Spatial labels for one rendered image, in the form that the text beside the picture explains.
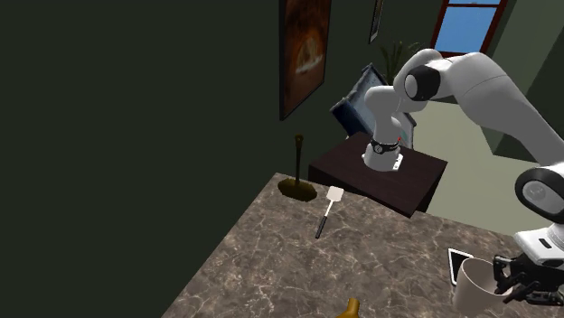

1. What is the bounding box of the green houseplant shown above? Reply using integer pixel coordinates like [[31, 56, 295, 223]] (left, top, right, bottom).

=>
[[379, 41, 420, 86]]

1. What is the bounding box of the dark robot stand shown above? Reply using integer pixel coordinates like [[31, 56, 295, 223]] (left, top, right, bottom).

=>
[[307, 131, 448, 220]]

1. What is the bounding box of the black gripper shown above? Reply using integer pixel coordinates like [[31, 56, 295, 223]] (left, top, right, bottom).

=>
[[492, 254, 564, 307]]

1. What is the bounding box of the yellow-brown bottle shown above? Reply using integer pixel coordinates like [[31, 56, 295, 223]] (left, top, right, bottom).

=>
[[336, 297, 362, 318]]

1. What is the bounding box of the white cup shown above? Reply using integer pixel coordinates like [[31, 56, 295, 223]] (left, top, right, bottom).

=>
[[452, 257, 515, 318]]

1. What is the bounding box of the brown paper towel holder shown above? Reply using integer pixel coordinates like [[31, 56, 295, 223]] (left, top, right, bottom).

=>
[[277, 134, 318, 203]]

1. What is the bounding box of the white spatula with black handle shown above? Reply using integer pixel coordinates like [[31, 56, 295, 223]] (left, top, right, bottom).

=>
[[314, 185, 345, 240]]

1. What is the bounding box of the large orange wall picture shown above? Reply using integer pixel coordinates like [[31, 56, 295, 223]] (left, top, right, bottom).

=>
[[277, 0, 333, 122]]

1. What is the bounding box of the small wall picture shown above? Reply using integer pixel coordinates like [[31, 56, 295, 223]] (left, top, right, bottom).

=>
[[368, 0, 385, 44]]

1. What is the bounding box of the red-framed window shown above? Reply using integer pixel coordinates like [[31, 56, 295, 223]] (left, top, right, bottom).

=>
[[428, 0, 509, 59]]

